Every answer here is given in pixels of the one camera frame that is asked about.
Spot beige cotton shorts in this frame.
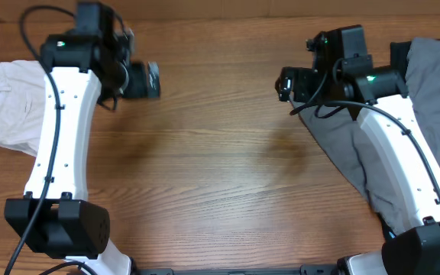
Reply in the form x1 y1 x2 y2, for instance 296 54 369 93
0 60 45 156

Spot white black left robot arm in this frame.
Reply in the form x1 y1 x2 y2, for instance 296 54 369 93
4 2 160 274

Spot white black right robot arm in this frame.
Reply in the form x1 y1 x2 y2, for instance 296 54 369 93
275 25 440 275

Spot black garment under shirt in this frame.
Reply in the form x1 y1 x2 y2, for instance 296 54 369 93
390 37 440 79

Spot grey shirt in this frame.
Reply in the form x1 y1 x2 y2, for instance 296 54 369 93
299 37 440 235

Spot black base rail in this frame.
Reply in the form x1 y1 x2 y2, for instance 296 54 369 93
131 264 339 275

